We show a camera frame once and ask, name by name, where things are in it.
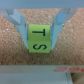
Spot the yellow block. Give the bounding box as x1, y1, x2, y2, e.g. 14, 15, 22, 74
27, 22, 54, 54

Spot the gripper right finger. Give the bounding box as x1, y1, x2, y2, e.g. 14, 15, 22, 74
49, 7, 82, 50

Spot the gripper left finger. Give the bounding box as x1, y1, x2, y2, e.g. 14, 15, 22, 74
0, 8, 31, 50

